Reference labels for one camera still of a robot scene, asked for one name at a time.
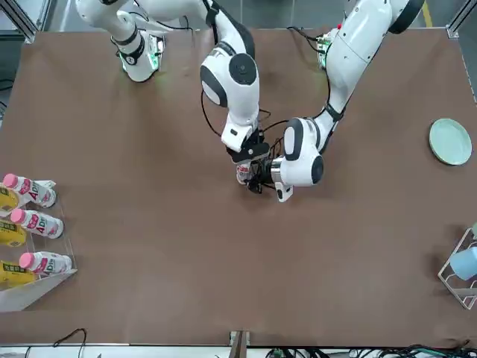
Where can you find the aluminium frame post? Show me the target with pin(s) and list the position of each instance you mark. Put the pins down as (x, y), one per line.
(26, 22)
(456, 22)
(240, 345)

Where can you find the clear acrylic bottle shelf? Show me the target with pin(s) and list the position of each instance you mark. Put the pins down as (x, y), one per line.
(44, 287)

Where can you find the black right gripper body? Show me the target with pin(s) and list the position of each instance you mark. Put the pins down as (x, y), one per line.
(249, 151)

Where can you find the yellow juice bottle orange cap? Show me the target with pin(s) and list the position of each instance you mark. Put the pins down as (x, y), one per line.
(15, 274)
(11, 233)
(7, 199)

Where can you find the light blue cup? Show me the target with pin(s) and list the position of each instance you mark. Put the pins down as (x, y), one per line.
(466, 263)

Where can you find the white bottle with pink cap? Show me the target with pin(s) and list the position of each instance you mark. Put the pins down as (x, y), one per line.
(33, 192)
(41, 223)
(52, 264)

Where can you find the pale green cup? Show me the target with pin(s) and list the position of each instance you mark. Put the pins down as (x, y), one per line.
(475, 231)

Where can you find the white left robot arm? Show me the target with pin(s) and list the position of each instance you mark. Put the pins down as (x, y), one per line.
(354, 48)

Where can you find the white drink bottle pink label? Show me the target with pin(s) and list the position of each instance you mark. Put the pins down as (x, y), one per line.
(243, 173)

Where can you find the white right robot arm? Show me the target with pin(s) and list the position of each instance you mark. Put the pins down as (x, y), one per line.
(238, 97)

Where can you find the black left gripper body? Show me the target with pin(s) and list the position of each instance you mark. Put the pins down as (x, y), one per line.
(267, 171)

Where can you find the mint green plate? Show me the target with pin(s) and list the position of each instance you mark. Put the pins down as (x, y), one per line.
(450, 141)

